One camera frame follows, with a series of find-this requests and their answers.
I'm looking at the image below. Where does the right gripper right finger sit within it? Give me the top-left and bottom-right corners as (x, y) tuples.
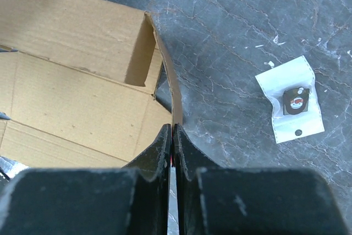
(173, 125), (348, 234)

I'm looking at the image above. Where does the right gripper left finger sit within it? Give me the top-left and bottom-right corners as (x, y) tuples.
(1, 124), (171, 234)

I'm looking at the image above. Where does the brown cardboard box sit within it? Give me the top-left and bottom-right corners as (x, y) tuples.
(1, 0), (183, 167)

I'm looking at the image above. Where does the small white packet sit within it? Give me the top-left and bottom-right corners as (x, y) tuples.
(255, 56), (325, 144)

